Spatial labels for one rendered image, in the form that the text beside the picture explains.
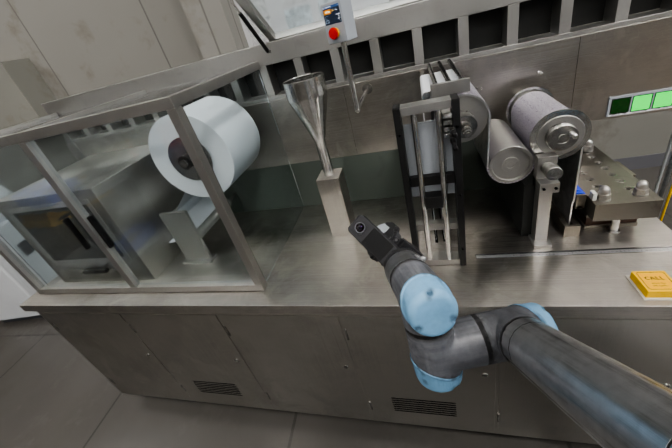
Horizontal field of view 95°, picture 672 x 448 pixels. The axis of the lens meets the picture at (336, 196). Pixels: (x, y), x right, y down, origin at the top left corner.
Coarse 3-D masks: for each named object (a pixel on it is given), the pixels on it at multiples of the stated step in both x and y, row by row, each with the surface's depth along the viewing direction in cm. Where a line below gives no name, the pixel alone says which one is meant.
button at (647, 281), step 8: (632, 272) 81; (640, 272) 81; (648, 272) 80; (656, 272) 80; (664, 272) 79; (632, 280) 81; (640, 280) 79; (648, 280) 78; (656, 280) 78; (664, 280) 77; (640, 288) 79; (648, 288) 76; (656, 288) 76; (664, 288) 76; (648, 296) 77; (656, 296) 76; (664, 296) 76
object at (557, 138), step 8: (552, 128) 84; (560, 128) 83; (568, 128) 82; (576, 128) 82; (552, 136) 84; (560, 136) 84; (568, 136) 84; (552, 144) 85; (560, 144) 85; (568, 144) 85
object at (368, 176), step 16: (464, 144) 126; (336, 160) 141; (352, 160) 139; (368, 160) 138; (384, 160) 136; (464, 160) 129; (480, 160) 128; (304, 176) 149; (352, 176) 143; (368, 176) 142; (384, 176) 140; (400, 176) 139; (464, 176) 133; (480, 176) 131; (304, 192) 154; (352, 192) 148; (368, 192) 146; (384, 192) 145; (400, 192) 143
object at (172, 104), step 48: (192, 96) 86; (0, 144) 98; (192, 144) 84; (96, 240) 115; (240, 240) 100; (48, 288) 142; (96, 288) 133; (144, 288) 125; (192, 288) 119; (240, 288) 113
